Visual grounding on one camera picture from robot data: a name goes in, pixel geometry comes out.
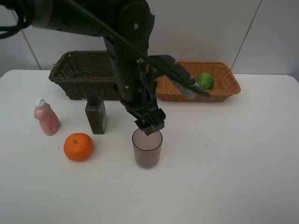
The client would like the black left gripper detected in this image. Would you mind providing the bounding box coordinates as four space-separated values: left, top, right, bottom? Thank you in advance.
112 59 166 136

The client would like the translucent purple plastic cup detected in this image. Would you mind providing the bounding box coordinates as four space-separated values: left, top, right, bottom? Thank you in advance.
132 129 163 168

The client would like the dark green pump bottle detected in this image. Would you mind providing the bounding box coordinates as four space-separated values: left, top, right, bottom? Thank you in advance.
85 89 107 134

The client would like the green lime fruit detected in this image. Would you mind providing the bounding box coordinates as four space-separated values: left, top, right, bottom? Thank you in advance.
196 72 214 90

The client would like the pink bottle white cap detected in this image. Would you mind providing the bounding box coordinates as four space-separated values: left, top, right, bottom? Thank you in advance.
34 97 61 136

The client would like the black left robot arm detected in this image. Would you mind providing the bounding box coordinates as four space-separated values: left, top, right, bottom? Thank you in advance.
0 0 165 135

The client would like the orange mandarin fruit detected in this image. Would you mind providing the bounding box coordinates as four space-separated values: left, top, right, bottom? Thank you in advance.
64 133 94 161

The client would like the dark brown wicker basket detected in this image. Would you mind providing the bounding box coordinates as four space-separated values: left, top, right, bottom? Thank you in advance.
49 51 119 101

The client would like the light orange wicker basket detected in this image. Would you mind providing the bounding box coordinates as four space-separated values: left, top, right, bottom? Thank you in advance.
157 61 241 103

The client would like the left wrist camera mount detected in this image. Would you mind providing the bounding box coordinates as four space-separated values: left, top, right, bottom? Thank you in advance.
149 55 213 99

